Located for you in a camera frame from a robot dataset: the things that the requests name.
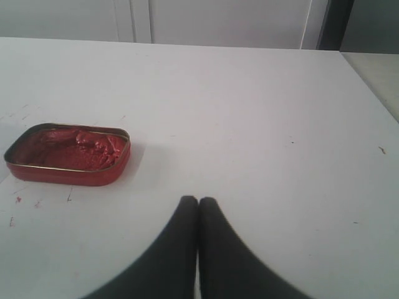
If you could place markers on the red ink paste tin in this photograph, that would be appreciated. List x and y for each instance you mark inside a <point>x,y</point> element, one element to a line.
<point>69,154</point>

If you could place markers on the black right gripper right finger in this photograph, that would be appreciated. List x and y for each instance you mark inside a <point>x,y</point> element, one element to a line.
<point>227,267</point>

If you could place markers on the white cabinet doors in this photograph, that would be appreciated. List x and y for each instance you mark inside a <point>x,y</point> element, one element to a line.
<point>278,24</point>

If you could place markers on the dark vertical post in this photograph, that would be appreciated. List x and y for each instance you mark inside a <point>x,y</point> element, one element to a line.
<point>334,24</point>

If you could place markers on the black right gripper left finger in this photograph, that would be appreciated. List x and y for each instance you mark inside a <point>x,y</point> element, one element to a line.
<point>167,269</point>

